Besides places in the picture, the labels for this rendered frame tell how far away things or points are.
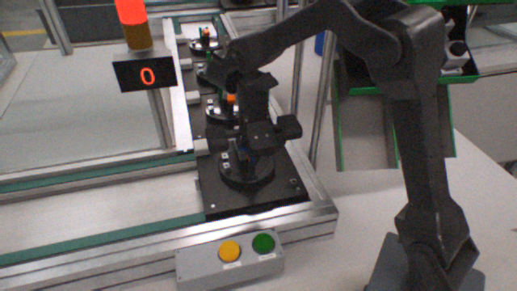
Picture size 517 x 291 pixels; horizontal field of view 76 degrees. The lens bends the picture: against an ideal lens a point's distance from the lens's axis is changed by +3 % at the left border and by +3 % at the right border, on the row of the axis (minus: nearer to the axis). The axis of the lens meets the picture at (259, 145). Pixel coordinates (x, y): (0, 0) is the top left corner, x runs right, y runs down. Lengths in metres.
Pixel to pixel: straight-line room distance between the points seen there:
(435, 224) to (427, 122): 0.13
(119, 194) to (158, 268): 0.24
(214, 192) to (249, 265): 0.19
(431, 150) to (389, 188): 0.58
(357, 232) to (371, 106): 0.31
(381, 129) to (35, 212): 0.84
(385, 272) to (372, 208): 0.36
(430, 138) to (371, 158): 0.43
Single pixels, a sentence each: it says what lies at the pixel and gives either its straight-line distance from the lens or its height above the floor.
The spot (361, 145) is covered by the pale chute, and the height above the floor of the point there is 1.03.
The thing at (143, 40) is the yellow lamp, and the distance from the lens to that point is 0.72.
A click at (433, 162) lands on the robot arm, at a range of 0.43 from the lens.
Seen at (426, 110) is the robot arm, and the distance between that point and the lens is 0.40.
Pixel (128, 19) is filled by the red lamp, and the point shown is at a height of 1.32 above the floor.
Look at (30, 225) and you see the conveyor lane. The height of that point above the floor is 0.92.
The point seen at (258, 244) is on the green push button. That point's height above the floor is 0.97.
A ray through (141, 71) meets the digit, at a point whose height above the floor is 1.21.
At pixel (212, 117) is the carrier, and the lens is 0.96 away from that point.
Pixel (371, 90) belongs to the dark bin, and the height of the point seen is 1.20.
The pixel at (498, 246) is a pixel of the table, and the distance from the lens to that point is 0.98.
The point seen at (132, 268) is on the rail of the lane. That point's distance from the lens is 0.75.
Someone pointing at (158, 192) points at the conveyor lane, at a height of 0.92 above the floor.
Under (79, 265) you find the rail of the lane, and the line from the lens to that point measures 0.75.
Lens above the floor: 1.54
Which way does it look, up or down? 40 degrees down
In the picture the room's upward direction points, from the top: straight up
